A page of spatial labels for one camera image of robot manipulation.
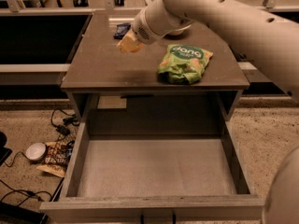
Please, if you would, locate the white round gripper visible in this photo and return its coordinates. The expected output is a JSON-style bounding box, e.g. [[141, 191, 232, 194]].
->
[[117, 3, 167, 52]]

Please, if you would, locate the orange fruit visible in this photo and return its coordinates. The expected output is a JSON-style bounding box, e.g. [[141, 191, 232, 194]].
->
[[130, 43, 143, 53]]

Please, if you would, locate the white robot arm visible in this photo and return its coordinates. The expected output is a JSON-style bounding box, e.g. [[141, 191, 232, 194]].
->
[[118, 0, 299, 102]]

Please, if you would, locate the grey cabinet with counter top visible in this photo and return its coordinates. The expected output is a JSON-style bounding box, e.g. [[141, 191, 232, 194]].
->
[[61, 11, 249, 113]]

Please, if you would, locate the grey open top drawer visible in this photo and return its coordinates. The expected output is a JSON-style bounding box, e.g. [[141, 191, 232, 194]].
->
[[41, 93, 263, 224]]

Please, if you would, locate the dark blue snack wrapper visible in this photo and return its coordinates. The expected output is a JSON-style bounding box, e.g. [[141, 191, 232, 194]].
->
[[113, 22, 131, 39]]

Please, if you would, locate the white paper bowl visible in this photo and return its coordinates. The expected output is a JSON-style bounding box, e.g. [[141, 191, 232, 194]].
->
[[168, 25, 191, 36]]

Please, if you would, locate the green dang chips bag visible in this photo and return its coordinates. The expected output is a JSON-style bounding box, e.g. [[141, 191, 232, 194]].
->
[[157, 44, 213, 84]]

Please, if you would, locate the brown snack bag on floor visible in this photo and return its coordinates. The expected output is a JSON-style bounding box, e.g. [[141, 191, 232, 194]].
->
[[36, 141, 74, 178]]

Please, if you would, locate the white round puck device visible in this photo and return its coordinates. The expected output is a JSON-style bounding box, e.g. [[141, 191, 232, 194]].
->
[[25, 143, 46, 161]]

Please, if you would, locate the black power adapter with cable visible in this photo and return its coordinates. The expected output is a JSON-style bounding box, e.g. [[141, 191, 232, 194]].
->
[[50, 109, 79, 136]]

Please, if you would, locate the black cable on floor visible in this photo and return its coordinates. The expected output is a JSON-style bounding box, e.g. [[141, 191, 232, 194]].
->
[[0, 179, 53, 207]]

